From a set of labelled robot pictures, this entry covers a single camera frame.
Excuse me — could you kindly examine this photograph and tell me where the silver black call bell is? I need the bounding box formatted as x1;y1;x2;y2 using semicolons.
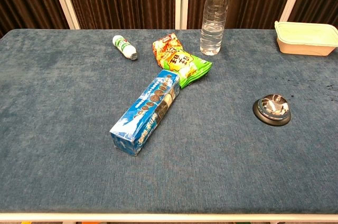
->
252;94;292;127

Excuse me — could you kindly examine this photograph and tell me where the blue cookie box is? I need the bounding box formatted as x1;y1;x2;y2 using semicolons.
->
109;69;181;156

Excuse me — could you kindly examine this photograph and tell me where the green orange snack bag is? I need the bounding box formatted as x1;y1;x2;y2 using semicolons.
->
152;32;213;90

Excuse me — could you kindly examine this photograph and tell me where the small white green bottle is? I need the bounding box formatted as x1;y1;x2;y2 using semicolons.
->
112;35;138;61

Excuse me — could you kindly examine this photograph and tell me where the clear plastic water bottle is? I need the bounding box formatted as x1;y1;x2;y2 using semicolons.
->
200;0;231;57

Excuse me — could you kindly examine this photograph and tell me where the blue fabric table cloth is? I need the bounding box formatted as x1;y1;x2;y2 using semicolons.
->
0;29;338;214

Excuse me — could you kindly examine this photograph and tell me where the beige lunch box green lid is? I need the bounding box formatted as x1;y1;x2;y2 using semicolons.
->
274;21;338;57

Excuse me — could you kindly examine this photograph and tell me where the white table edge rail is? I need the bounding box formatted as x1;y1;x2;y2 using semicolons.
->
0;212;338;223

